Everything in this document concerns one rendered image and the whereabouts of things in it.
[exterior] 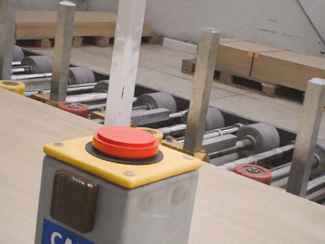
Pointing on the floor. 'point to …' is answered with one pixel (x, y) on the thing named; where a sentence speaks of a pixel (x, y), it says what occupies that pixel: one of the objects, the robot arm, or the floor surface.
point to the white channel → (124, 62)
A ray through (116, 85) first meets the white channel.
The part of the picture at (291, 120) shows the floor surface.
